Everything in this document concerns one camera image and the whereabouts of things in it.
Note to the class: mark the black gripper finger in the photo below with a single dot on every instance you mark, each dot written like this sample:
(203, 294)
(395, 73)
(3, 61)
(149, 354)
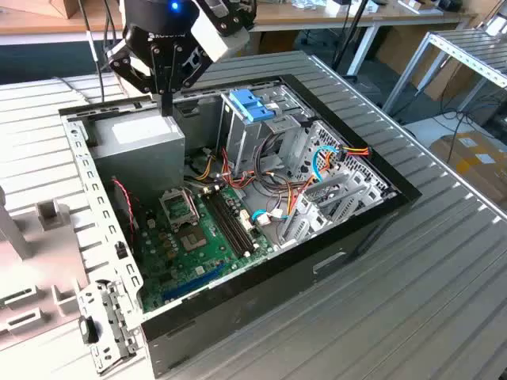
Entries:
(176, 67)
(158, 67)

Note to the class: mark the metal disk bay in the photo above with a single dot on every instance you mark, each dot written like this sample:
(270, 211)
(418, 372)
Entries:
(317, 215)

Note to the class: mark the blue drive latch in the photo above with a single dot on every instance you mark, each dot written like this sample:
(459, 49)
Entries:
(247, 105)

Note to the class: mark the brown cardboard box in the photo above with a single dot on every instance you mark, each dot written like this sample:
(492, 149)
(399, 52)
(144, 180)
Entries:
(63, 6)

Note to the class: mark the grey power supply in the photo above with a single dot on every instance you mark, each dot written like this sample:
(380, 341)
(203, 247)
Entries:
(138, 166)

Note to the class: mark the grey drive cage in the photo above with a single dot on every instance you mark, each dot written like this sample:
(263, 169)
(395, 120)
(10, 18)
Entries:
(245, 142)

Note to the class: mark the wooden desk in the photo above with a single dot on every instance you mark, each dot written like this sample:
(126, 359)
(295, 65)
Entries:
(317, 17)
(47, 23)

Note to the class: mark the black RAM slot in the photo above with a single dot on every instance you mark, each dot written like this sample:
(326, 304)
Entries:
(221, 221)
(230, 221)
(234, 221)
(225, 221)

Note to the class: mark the white board connector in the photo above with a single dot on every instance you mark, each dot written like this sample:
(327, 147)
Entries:
(245, 219)

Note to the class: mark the CPU socket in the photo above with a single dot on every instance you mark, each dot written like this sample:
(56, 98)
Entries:
(192, 239)

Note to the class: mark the green motherboard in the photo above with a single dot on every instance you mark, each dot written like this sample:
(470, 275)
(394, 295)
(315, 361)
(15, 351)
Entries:
(182, 263)

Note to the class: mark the blue expansion slot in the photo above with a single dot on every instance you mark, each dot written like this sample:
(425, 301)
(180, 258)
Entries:
(190, 283)

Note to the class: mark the grey parts rack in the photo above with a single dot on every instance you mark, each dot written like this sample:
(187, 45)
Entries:
(47, 257)

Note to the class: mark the brown cardboard sheet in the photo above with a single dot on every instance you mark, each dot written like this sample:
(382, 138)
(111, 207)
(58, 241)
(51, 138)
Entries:
(400, 51)

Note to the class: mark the black PC case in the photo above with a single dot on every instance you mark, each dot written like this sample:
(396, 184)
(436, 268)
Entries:
(277, 301)

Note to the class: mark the black slot latch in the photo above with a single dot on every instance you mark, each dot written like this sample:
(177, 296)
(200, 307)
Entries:
(89, 330)

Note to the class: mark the metal slat side table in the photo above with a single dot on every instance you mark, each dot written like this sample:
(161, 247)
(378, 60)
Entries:
(467, 47)

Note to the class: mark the large taped cardboard box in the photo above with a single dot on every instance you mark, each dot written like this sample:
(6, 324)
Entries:
(467, 158)

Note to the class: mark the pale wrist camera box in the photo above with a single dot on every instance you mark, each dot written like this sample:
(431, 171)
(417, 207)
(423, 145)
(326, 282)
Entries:
(214, 35)

